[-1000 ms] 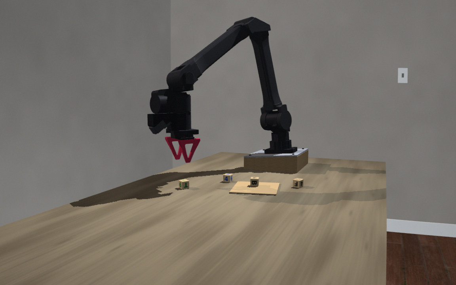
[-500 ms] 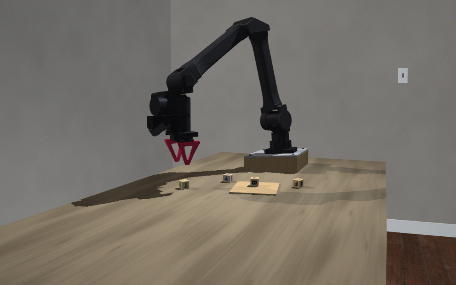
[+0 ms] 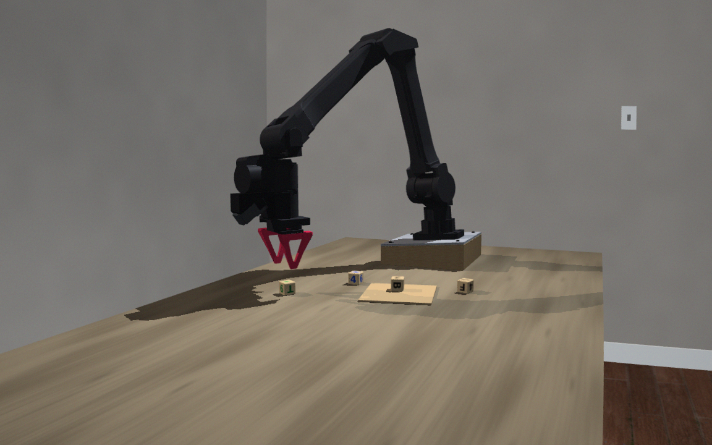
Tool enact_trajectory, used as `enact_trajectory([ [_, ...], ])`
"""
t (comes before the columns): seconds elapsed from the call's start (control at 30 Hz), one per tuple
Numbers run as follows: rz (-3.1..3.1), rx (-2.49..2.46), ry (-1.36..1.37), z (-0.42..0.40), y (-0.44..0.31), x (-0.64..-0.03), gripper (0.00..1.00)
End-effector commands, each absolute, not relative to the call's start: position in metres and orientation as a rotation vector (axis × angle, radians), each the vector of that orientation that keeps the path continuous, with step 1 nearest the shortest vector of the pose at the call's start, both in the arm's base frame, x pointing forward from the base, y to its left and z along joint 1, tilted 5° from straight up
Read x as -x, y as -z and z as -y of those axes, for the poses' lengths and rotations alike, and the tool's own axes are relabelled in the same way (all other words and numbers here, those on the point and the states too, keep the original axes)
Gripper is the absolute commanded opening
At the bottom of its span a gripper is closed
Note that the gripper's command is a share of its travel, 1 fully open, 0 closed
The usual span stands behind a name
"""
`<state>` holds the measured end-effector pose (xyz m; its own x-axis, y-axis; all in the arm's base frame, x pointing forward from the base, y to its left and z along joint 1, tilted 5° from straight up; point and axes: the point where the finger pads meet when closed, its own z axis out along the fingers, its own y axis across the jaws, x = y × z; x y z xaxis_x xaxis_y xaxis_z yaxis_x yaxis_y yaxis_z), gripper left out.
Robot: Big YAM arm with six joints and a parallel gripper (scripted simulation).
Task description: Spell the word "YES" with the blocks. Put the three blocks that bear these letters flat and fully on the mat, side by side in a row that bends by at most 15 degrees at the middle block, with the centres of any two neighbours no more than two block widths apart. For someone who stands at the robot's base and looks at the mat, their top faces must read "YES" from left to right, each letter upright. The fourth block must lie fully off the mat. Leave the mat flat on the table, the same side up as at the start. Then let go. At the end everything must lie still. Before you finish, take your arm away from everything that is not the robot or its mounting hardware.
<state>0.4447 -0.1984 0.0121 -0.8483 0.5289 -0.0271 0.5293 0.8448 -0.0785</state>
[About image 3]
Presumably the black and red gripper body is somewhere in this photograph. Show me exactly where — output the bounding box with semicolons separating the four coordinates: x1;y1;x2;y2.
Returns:
260;190;310;234

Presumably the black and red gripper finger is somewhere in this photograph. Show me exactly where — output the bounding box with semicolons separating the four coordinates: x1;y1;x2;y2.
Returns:
278;231;313;269
258;227;284;264

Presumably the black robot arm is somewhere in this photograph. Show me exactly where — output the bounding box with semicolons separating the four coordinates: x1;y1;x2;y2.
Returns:
231;28;464;240

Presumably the beige flat mat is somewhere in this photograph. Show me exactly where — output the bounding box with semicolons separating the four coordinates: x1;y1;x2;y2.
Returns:
358;283;437;305

